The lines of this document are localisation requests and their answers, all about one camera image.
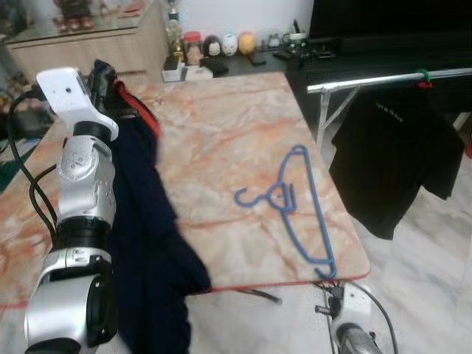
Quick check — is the red and green clothes hanger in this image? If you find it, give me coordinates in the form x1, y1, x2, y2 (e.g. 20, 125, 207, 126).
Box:
413, 68, 436, 90

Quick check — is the black flat television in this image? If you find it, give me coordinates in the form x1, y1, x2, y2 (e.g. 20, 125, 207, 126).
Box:
308, 0, 472, 44

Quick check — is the silver clothes rail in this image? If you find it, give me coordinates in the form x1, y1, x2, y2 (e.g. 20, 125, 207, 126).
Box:
306, 68, 472, 148

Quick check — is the gold trophy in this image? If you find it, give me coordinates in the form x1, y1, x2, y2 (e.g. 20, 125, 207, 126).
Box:
166, 0, 185, 63

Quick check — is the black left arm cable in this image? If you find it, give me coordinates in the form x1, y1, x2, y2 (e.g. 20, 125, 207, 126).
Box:
6, 87, 61, 248

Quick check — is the blue clothes hanger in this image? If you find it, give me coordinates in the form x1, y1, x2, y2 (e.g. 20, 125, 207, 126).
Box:
235, 145, 339, 280

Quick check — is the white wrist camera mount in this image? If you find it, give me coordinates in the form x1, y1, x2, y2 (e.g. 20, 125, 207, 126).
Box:
35, 68, 119, 139
330, 284, 373, 334

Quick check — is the white round figure head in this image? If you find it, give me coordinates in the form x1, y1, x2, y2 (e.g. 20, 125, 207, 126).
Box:
221, 32, 239, 56

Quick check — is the green circuit board device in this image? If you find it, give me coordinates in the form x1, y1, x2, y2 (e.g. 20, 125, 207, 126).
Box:
284, 29, 312, 61

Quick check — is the beige wooden cabinet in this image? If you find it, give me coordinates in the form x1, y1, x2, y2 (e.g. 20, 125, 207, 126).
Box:
7, 4, 172, 83

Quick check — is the navy shirt with red stripes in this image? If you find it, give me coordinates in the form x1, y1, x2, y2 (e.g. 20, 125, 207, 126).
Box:
103, 80, 215, 354

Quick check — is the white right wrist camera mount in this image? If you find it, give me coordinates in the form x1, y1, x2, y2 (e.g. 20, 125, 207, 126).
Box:
330, 284, 373, 334

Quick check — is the black round figure head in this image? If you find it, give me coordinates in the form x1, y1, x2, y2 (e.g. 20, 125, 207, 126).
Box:
203, 35, 223, 60

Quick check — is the black T-shirt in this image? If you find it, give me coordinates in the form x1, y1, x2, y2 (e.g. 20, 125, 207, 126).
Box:
328, 87, 467, 241

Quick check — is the brown figurine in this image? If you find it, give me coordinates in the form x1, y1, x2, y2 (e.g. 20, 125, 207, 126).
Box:
55, 0, 93, 34

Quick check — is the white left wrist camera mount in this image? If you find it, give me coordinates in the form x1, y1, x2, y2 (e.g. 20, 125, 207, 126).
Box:
35, 68, 119, 139

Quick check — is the brown table leg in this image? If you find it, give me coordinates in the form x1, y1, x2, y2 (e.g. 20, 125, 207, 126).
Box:
236, 286, 283, 305

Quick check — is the black TV cabinet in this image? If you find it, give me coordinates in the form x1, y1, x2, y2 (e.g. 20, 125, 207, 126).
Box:
214, 41, 472, 148

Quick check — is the small white box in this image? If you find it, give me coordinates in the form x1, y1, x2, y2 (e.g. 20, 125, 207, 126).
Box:
162, 59, 187, 83

